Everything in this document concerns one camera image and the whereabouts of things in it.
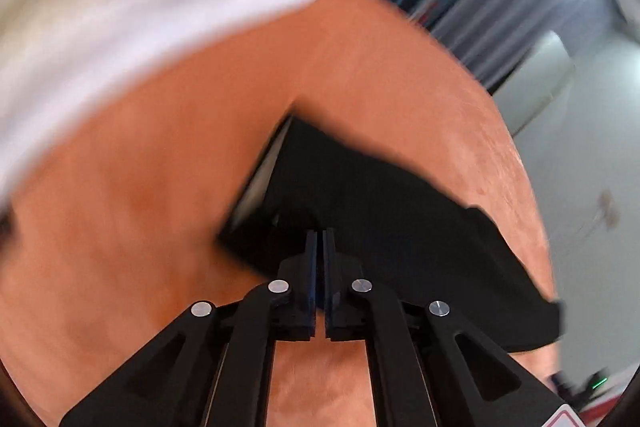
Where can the wall socket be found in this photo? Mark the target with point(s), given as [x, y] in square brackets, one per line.
[607, 207]

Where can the white door panel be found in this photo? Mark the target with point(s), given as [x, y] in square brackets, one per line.
[540, 77]

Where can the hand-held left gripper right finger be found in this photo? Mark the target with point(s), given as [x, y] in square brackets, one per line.
[329, 272]

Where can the white bed sheet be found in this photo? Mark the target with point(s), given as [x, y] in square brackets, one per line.
[125, 7]

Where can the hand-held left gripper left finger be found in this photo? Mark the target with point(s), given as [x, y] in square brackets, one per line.
[311, 272]

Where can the black pants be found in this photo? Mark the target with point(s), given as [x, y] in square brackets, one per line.
[400, 217]

